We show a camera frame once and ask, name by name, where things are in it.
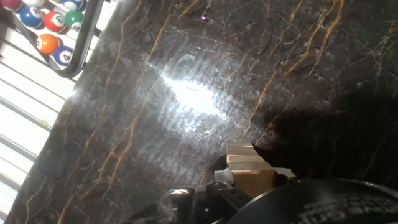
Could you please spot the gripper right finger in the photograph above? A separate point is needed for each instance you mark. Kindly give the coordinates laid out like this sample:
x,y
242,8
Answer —
x,y
286,175

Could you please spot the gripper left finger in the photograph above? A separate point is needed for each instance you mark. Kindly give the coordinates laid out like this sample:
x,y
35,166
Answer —
x,y
224,197

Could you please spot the small yellowish scrap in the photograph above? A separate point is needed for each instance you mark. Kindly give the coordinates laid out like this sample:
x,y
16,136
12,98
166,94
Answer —
x,y
44,124

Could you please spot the violet blue billiard ball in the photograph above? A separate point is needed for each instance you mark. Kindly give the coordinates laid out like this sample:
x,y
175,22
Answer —
x,y
63,55

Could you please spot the black tray of coloured balls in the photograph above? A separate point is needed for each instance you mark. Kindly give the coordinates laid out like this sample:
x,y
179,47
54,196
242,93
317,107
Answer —
x,y
87,31

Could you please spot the green billiard ball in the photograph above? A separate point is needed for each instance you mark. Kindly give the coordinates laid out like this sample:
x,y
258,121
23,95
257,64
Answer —
x,y
74,19

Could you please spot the orange billiard ball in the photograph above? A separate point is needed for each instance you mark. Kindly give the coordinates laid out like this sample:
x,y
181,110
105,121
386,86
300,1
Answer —
x,y
47,43

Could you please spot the red billiard ball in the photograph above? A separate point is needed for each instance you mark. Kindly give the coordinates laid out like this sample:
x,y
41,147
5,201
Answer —
x,y
55,21

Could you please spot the blue striped billiard ball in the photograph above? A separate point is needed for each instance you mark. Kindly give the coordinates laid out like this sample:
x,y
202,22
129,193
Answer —
x,y
73,3

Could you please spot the solid blue billiard ball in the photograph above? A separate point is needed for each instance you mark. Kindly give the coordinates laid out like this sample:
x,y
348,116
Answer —
x,y
31,17

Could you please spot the white billiard ball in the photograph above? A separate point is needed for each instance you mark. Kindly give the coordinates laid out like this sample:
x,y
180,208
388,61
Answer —
x,y
33,2

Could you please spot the maroon billiard ball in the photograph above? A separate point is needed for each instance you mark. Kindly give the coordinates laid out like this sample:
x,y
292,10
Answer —
x,y
11,3

